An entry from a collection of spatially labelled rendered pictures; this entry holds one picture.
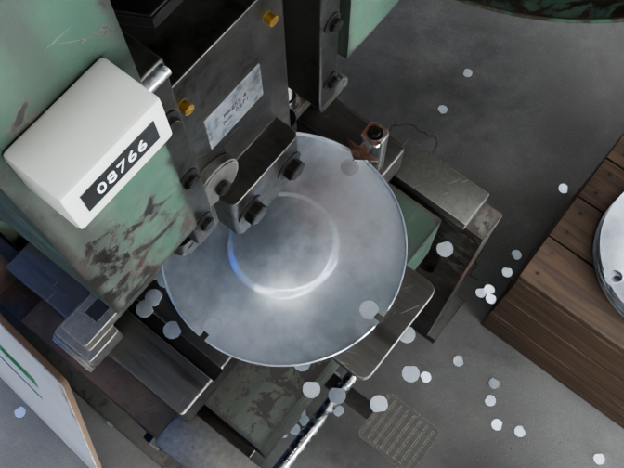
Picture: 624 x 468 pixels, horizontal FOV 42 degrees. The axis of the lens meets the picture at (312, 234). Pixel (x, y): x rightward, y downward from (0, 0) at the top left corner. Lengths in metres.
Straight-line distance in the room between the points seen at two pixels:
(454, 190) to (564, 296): 0.38
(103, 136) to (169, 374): 0.63
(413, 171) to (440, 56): 0.89
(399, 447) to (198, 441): 0.57
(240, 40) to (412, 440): 1.03
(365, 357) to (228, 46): 0.42
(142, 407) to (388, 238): 0.39
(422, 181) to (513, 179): 0.76
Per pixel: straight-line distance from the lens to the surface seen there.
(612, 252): 1.45
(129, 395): 1.10
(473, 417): 1.72
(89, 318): 0.99
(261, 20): 0.66
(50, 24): 0.38
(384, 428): 1.53
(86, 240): 0.53
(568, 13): 0.85
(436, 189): 1.14
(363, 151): 0.99
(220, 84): 0.66
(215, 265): 0.95
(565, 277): 1.45
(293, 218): 0.95
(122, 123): 0.40
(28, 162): 0.40
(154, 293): 1.03
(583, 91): 2.04
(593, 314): 1.45
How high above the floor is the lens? 1.68
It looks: 70 degrees down
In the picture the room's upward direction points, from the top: 1 degrees counter-clockwise
